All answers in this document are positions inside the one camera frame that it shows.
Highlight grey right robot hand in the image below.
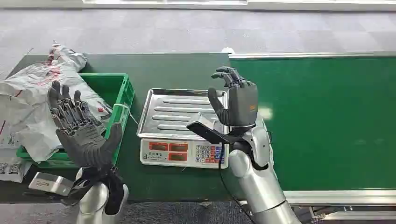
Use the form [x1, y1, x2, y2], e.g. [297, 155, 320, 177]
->
[207, 66, 259, 128]

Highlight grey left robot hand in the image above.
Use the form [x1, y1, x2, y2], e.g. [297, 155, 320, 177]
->
[46, 80, 124, 170]

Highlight white zip tie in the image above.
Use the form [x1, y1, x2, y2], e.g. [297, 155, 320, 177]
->
[113, 103, 140, 126]

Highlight green plastic crate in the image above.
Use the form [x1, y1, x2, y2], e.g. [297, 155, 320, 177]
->
[16, 73, 135, 169]

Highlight large grey poly parcel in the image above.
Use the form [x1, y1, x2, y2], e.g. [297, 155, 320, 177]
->
[0, 60, 114, 163]

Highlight electronic weighing scale steel tray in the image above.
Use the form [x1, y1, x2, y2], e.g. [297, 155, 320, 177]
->
[136, 88, 230, 170]

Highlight white parcel with QR labels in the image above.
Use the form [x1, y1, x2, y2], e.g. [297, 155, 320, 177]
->
[0, 119, 34, 183]

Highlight crumpled grey parcel red print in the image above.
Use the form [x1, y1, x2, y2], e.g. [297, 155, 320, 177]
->
[45, 40, 88, 74]

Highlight green conveyor belt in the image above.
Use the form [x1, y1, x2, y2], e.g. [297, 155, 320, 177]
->
[228, 52, 396, 207]

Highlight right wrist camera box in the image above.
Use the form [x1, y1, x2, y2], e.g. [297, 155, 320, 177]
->
[186, 112, 232, 145]

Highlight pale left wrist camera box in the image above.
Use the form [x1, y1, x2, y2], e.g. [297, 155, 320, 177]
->
[28, 172, 75, 197]

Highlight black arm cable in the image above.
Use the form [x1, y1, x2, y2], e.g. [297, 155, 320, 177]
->
[218, 141, 253, 217]

